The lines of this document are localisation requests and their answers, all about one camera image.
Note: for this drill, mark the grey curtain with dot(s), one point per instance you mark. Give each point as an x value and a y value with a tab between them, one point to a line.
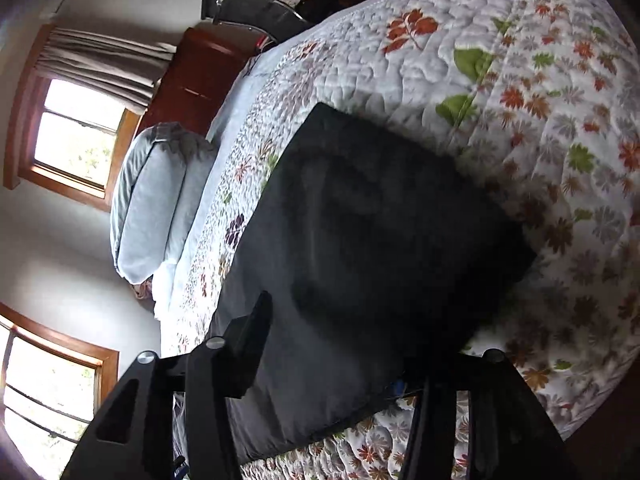
105	67

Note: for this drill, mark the wooden framed window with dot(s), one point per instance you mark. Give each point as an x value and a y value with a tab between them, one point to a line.
45	385
75	130

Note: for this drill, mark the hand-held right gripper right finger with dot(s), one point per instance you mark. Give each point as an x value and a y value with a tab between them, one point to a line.
432	425

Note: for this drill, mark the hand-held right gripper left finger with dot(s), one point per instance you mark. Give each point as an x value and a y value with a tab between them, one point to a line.
250	345

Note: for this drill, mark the dark red wooden headboard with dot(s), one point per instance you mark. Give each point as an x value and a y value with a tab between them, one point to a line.
195	80

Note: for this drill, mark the black padded jacket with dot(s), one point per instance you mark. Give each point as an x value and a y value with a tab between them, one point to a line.
370	240

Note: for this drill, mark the light blue bed sheet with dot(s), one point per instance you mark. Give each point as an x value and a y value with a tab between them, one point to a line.
220	110

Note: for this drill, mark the floral quilted bedspread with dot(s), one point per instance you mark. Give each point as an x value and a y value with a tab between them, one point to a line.
540	125

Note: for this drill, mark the light blue pillow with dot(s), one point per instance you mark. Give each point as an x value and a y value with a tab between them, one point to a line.
150	205

